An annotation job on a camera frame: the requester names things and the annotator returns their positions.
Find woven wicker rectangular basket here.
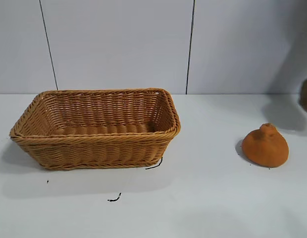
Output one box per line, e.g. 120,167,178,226
9,87,182,171

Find small black thread scrap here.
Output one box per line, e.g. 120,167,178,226
107,192,122,202
145,156,163,171

